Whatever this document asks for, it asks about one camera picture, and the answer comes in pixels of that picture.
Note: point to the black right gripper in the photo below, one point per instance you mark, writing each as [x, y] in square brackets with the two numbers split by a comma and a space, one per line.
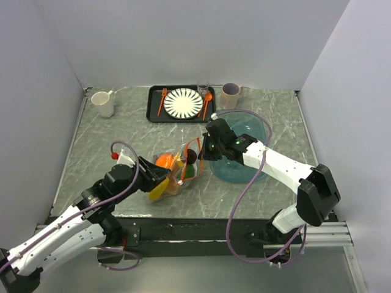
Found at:
[205, 154]

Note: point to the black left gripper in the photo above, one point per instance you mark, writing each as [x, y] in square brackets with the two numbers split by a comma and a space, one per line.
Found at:
[153, 175]

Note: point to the dark purple food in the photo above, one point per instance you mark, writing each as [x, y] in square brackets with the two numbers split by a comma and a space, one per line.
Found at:
[191, 156]

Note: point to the yellow banana toy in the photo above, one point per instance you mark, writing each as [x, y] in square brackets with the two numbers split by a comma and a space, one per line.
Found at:
[158, 191]

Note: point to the clear zip top bag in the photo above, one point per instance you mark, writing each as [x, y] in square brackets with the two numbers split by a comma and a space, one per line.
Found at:
[194, 144]

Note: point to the green lime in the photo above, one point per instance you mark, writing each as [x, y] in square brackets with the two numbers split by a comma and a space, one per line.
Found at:
[190, 171]

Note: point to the orange fruit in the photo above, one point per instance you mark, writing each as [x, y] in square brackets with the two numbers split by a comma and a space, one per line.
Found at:
[165, 160]

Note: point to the orange pumpkin toy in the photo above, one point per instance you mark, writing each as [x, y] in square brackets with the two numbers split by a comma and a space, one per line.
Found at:
[172, 187]

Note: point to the yellow lumpy food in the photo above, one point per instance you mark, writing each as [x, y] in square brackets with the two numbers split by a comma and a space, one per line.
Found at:
[180, 160]

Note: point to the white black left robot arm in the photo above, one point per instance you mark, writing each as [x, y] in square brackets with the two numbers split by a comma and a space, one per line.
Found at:
[87, 223]

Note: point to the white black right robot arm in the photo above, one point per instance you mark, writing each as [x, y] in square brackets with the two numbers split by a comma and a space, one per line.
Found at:
[315, 187]

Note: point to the teal transparent plastic container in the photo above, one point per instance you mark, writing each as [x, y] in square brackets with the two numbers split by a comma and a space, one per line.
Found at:
[234, 170]

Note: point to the orange plastic spoon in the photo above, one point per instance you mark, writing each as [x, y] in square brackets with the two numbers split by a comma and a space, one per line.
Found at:
[208, 98]

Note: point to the beige mug purple inside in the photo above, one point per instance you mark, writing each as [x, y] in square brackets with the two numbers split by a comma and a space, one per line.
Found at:
[231, 93]

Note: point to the white black striped plate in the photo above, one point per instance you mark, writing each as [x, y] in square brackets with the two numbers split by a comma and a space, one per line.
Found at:
[183, 103]

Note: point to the clear drinking glass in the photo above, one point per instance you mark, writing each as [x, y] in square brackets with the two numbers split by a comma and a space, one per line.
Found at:
[202, 87]

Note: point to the black serving tray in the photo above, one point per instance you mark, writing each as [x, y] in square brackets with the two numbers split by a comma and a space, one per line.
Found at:
[154, 98]

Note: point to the orange plastic fork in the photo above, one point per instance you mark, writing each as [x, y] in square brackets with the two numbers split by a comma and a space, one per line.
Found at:
[163, 95]

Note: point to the white mug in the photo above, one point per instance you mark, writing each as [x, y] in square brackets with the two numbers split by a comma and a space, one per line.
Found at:
[103, 103]

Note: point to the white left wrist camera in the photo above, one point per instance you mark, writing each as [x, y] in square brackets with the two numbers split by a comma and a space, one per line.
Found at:
[123, 157]

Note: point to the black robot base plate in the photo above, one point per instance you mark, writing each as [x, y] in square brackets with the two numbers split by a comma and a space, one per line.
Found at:
[257, 225]

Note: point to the aluminium frame rail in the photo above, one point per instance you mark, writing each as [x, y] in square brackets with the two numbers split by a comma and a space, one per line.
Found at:
[155, 237]

